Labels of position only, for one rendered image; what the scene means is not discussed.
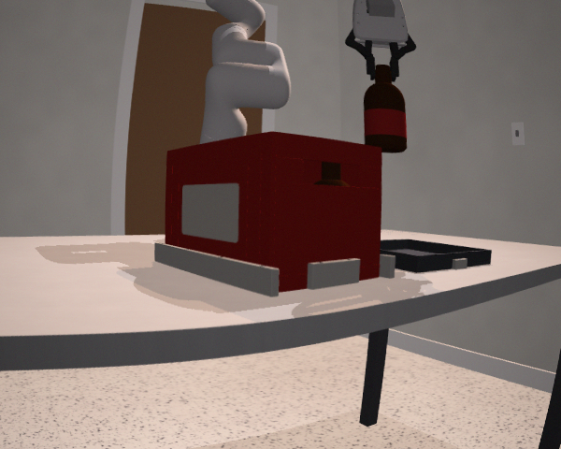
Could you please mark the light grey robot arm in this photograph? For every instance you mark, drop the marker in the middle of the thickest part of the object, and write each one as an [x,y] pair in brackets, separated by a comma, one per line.
[242,77]

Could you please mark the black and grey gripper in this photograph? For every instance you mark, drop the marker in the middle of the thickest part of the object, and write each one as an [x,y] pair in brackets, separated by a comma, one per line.
[387,29]

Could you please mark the brown glass bottle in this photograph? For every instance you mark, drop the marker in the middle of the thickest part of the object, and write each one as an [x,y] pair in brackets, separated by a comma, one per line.
[385,114]

